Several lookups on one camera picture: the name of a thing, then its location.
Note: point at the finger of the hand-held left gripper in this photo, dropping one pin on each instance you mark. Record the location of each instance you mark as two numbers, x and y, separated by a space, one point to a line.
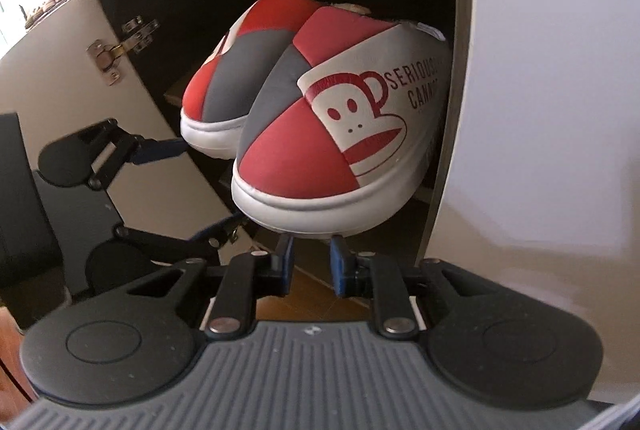
165 149
220 230

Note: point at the metal door hinge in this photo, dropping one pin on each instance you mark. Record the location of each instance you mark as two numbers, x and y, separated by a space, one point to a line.
112 52

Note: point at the red grey printed slipper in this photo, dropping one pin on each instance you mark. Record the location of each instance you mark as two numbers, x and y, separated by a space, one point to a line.
300 160
225 75

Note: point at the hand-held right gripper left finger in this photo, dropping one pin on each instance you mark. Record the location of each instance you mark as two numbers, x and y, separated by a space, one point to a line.
285 270

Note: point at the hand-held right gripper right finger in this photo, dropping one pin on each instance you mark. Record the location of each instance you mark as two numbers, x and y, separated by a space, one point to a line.
340 270

